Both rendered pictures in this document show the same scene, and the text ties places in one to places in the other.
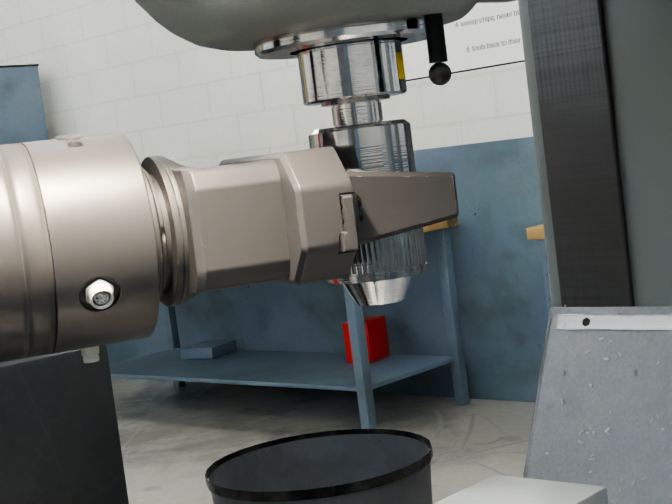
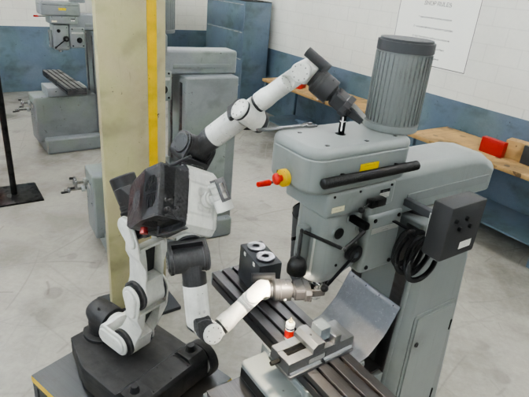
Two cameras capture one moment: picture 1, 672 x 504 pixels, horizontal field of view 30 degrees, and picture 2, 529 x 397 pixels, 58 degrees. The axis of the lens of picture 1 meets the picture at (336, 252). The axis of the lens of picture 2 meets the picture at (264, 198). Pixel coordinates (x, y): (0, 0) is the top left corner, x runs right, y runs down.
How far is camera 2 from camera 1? 1.51 m
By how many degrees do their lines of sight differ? 22
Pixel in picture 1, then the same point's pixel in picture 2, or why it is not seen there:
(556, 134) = not seen: hidden behind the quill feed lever
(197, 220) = (296, 294)
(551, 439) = (342, 290)
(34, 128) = (265, 25)
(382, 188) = (316, 292)
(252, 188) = (302, 293)
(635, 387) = (356, 290)
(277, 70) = (350, 36)
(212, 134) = (323, 49)
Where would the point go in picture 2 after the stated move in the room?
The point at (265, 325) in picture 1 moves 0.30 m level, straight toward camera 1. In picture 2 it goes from (323, 117) to (323, 122)
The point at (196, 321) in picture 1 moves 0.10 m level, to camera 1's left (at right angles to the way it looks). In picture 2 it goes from (302, 107) to (297, 106)
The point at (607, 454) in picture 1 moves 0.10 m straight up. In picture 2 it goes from (349, 297) to (352, 280)
